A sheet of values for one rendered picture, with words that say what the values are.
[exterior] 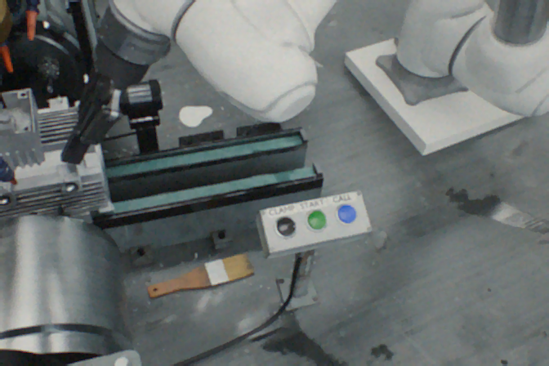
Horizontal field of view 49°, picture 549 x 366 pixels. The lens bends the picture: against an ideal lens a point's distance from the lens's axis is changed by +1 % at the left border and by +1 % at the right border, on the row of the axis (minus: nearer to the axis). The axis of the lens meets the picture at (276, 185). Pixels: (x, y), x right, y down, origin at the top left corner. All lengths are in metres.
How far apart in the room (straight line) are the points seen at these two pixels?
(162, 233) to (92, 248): 0.35
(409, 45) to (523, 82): 0.28
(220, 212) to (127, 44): 0.46
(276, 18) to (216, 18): 0.07
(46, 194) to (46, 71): 0.27
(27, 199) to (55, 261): 0.23
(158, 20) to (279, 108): 0.18
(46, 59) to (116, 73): 0.38
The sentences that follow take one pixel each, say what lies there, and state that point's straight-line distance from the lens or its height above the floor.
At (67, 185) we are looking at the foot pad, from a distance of 0.99.
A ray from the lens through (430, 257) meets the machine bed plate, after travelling 1.26.
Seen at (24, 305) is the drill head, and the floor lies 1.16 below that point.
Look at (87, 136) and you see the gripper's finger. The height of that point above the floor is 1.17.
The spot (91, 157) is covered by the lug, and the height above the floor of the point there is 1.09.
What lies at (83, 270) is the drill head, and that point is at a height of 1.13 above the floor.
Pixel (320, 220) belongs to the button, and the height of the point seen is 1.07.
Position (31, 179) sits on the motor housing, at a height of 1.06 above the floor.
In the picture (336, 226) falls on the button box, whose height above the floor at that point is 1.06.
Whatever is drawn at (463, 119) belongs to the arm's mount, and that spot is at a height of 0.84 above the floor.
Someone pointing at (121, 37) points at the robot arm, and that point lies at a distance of 0.80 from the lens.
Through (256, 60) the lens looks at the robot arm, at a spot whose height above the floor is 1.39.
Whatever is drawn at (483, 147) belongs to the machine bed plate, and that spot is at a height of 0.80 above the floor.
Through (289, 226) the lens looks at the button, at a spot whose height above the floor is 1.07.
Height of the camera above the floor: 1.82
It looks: 51 degrees down
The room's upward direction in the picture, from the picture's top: 5 degrees clockwise
